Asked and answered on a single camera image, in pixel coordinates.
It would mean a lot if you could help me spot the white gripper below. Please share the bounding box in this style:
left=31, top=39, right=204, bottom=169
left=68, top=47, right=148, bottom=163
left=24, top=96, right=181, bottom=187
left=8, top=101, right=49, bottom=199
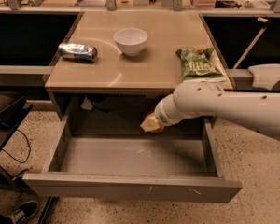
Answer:
left=140, top=94, right=184, bottom=132

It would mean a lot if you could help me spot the orange fruit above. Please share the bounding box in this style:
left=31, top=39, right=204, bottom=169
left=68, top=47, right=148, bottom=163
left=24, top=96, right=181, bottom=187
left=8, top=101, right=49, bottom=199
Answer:
left=142, top=112, right=164, bottom=133

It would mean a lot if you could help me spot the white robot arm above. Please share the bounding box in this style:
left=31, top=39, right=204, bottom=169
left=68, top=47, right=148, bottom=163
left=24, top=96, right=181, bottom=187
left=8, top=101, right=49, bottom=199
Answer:
left=141, top=63, right=280, bottom=141

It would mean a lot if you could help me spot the open grey top drawer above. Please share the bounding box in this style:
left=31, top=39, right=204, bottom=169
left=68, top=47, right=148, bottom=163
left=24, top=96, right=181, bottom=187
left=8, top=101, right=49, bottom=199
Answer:
left=24, top=96, right=242, bottom=203

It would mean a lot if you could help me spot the grey cabinet with tan top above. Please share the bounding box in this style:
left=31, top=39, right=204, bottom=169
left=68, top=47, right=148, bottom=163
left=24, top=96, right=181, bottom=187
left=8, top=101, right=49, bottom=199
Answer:
left=44, top=10, right=235, bottom=128

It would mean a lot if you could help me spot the green chip bag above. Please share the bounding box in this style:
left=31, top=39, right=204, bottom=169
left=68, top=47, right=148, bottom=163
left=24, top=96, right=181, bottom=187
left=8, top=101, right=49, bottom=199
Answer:
left=175, top=47, right=226, bottom=82

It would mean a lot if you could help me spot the white ceramic bowl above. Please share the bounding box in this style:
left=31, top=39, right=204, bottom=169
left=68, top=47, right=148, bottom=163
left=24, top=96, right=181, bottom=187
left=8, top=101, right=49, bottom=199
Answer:
left=114, top=28, right=148, bottom=57

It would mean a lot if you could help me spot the crushed silver soda can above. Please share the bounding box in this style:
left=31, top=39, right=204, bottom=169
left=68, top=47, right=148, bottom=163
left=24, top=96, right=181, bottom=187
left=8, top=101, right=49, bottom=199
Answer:
left=58, top=43, right=98, bottom=62

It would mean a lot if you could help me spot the dark side cart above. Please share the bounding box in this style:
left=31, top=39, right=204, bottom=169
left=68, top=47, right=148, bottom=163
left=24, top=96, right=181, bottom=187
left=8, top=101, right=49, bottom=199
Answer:
left=0, top=88, right=33, bottom=192

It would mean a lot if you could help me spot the black and white sneaker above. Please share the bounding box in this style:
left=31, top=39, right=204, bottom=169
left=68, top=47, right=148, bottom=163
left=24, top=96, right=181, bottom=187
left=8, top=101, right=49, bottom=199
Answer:
left=0, top=200, right=39, bottom=224

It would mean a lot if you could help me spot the wooden stick with cap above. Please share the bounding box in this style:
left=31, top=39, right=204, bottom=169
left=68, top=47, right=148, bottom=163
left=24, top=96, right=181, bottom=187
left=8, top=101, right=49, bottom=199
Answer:
left=233, top=17, right=272, bottom=69

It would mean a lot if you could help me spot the black cable on floor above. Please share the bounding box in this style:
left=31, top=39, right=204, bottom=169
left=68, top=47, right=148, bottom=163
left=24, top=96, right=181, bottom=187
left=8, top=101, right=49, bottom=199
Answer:
left=0, top=121, right=33, bottom=165

